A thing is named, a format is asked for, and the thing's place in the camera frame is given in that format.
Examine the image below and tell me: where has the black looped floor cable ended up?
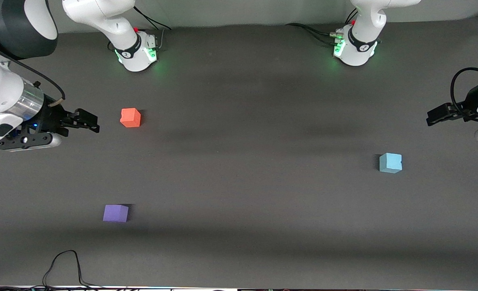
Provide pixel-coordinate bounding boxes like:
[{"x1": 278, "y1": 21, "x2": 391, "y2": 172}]
[{"x1": 42, "y1": 250, "x2": 104, "y2": 290}]

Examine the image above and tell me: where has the light blue foam block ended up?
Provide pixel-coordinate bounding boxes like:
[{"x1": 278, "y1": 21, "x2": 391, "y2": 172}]
[{"x1": 379, "y1": 153, "x2": 402, "y2": 174}]

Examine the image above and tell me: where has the black left arm base cable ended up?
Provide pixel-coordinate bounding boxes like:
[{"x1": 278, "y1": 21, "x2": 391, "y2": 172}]
[{"x1": 285, "y1": 23, "x2": 341, "y2": 46}]

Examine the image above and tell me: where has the black arm base cable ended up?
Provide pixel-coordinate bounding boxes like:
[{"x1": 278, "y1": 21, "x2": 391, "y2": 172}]
[
  {"x1": 133, "y1": 6, "x2": 171, "y2": 31},
  {"x1": 285, "y1": 23, "x2": 341, "y2": 46}
]

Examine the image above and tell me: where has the orange foam block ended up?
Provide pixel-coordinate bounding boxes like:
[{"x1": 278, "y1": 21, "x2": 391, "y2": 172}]
[{"x1": 120, "y1": 108, "x2": 142, "y2": 128}]

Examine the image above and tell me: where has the purple foam block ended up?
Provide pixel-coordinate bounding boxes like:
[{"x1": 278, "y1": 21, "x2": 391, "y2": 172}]
[{"x1": 103, "y1": 205, "x2": 129, "y2": 223}]

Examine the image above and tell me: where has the black right arm base cable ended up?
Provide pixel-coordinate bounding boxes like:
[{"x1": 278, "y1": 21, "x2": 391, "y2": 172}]
[{"x1": 133, "y1": 6, "x2": 171, "y2": 31}]

